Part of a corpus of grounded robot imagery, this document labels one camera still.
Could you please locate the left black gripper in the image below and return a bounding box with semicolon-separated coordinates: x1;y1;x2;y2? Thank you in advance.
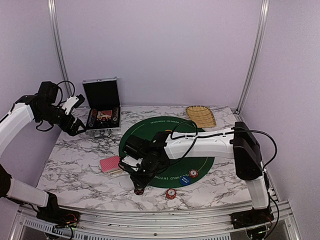
37;104;87;136

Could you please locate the red poker chip stack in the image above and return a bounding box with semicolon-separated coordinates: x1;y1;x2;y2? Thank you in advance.
166;188;177;200

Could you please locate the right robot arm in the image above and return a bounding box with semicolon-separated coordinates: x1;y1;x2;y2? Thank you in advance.
118;121;271;224

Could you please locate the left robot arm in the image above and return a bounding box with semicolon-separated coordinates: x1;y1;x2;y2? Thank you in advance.
0;81;86;223

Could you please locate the dark poker chip stack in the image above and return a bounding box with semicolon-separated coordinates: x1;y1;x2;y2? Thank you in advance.
134;188;145;196

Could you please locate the left chip row in case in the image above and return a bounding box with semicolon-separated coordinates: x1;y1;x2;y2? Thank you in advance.
87;109;98;128

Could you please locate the chip row in case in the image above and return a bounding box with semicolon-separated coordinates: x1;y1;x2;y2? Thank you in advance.
87;109;98;128
111;106;119;124

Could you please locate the red card deck in case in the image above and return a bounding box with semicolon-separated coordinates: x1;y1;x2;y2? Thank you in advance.
97;110;112;119

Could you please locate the pink playing card deck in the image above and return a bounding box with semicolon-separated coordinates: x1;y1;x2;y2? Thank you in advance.
99;155;122;175

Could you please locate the aluminium poker chip case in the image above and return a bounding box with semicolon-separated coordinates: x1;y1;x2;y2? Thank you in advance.
82;76;121;138

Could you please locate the right chip row in case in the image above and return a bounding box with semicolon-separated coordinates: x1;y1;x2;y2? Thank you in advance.
111;106;119;124

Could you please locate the blue small blind button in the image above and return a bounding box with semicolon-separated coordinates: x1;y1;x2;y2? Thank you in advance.
179;175;191;186

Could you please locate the green round poker mat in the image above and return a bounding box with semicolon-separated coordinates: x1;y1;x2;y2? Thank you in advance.
118;116;215;189

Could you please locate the woven bamboo tray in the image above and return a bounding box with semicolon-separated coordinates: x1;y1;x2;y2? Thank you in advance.
185;105;217;128

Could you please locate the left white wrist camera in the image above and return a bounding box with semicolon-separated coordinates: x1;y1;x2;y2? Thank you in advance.
61;94;85;115

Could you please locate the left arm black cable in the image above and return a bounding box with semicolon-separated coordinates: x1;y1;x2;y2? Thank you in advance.
34;79;76;132

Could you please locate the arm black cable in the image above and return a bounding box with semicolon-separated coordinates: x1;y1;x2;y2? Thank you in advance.
154;119;278;173
34;79;76;132

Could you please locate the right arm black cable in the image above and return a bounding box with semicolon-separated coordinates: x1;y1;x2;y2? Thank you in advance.
154;119;278;173

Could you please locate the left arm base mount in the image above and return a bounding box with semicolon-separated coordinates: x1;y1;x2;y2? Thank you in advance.
36;209;80;228

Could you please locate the front aluminium rail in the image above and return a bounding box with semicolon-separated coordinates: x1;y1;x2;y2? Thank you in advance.
9;199;301;240

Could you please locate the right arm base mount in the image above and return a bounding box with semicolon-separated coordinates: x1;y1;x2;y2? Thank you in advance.
230;209;275;229

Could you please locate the left aluminium frame post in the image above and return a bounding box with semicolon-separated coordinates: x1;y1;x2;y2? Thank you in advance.
47;0;76;105

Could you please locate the aluminium frame post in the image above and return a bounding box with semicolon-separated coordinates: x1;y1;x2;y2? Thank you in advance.
47;0;76;105
234;0;270;115

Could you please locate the right aluminium frame post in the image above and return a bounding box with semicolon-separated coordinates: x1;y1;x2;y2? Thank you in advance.
234;0;270;115

